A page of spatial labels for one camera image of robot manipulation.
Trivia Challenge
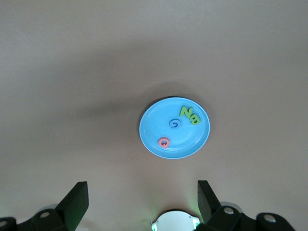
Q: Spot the blue plate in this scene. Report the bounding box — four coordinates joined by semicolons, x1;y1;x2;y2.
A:
139;96;211;160

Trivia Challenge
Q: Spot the green foam letter B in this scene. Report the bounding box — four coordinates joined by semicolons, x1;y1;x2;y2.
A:
188;113;201;126

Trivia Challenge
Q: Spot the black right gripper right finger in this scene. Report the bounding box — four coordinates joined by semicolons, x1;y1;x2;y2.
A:
194;180;257;231

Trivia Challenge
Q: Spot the blue foam letter G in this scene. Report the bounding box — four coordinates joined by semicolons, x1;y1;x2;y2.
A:
168;117;182;130

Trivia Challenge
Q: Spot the green foam letter N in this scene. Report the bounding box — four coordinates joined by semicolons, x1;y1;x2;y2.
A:
179;105;196;119

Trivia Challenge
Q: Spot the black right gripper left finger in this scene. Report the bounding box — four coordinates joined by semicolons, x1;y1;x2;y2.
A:
18;181;89;231

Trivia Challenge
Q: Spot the red foam letter Q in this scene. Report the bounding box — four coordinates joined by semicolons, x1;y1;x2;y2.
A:
158;136;171;149

